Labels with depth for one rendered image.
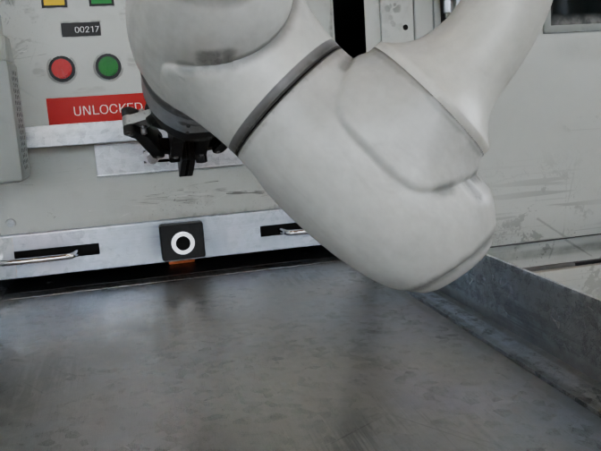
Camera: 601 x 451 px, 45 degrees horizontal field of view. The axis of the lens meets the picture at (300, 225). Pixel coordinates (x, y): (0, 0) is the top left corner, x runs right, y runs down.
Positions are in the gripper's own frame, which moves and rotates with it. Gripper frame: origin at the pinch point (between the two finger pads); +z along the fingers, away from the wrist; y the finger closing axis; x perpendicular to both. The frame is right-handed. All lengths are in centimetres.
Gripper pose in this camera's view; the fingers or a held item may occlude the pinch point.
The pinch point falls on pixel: (185, 155)
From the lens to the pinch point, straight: 80.9
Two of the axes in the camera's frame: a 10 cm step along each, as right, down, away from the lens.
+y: 9.7, -1.0, 2.2
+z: -2.0, 1.9, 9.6
